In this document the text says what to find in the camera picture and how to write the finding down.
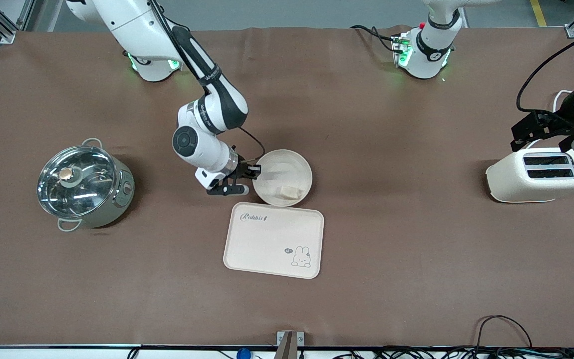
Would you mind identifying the round cream plate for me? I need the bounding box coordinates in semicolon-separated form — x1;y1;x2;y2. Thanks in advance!
252;149;313;207

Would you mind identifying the cream two-slot toaster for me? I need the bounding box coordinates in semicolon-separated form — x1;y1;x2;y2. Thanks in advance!
485;147;574;203

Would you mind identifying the cream rabbit print tray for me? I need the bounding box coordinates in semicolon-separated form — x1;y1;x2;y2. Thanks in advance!
223;201;325;279

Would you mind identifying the pale green electric pot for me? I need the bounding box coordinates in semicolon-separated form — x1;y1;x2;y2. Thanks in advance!
37;138;135;232

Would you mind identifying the glass pot lid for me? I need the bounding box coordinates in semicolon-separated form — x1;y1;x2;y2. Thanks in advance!
37;145;118;218

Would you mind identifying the brown table cover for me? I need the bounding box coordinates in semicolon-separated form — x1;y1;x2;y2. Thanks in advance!
0;26;574;347

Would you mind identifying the white toaster power cable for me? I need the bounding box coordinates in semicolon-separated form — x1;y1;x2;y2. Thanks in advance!
552;90;573;113

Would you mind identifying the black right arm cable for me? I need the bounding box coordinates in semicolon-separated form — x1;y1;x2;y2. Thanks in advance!
150;0;267;166

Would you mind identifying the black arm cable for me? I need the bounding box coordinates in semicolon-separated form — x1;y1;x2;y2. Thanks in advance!
150;0;267;166
516;30;574;114

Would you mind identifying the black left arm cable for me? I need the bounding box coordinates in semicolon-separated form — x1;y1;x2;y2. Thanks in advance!
516;30;574;114

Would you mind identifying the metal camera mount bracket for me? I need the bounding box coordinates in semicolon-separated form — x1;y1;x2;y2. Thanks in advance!
277;331;304;359

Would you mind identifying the black looped cable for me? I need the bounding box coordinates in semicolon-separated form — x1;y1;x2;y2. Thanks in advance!
474;315;534;350

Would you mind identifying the black base cable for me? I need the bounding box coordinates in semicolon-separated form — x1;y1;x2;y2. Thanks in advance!
350;25;398;53

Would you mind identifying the black cable bundle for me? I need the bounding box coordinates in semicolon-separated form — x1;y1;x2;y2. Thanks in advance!
332;346;574;359

